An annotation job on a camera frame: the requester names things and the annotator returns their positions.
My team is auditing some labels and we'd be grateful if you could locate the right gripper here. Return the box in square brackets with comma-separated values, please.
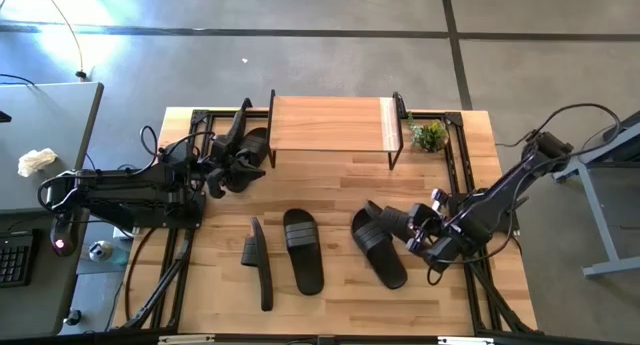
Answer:
[403, 186, 459, 259]

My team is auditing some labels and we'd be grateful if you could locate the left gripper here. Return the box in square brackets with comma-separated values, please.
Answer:
[206, 134, 267, 200]

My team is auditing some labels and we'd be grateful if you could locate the wooden shelf with black legs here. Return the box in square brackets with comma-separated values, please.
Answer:
[266, 88, 407, 171]

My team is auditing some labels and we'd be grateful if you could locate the small potted green plant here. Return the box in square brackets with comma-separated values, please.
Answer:
[405, 110, 450, 154]

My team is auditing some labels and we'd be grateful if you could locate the clear plastic water bottle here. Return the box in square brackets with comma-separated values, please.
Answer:
[88, 239, 132, 266]

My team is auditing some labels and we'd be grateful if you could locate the black computer mouse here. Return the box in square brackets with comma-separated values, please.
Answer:
[49, 212, 80, 259]

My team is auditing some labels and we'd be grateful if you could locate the grey office desk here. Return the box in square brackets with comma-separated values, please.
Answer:
[0, 207, 91, 339]
[0, 81, 105, 215]

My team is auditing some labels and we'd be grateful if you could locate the crumpled white tissue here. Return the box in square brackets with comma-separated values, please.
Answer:
[17, 147, 59, 179]

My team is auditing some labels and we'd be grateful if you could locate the black computer keyboard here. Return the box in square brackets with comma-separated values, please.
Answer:
[0, 229, 36, 289]

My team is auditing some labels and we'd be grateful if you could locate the black aluminium table frame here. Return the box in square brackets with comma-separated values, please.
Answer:
[119, 107, 539, 336]

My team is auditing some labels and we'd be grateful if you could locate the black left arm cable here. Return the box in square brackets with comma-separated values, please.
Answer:
[37, 124, 216, 211]

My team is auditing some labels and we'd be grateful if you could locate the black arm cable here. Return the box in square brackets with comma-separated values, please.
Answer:
[37, 124, 216, 211]
[427, 102, 624, 286]

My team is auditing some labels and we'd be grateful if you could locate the silver metal bracket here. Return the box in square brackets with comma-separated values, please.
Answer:
[437, 336, 496, 345]
[158, 334, 216, 345]

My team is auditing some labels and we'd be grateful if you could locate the grey metal desk frame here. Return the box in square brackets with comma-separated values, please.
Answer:
[552, 109, 640, 279]

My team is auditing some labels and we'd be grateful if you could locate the thin black floor cable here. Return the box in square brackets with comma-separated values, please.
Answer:
[38, 0, 89, 82]

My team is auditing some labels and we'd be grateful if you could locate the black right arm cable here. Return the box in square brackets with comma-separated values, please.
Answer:
[427, 102, 624, 286]

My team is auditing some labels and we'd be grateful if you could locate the black desk cable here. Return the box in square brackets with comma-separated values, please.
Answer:
[0, 73, 36, 87]

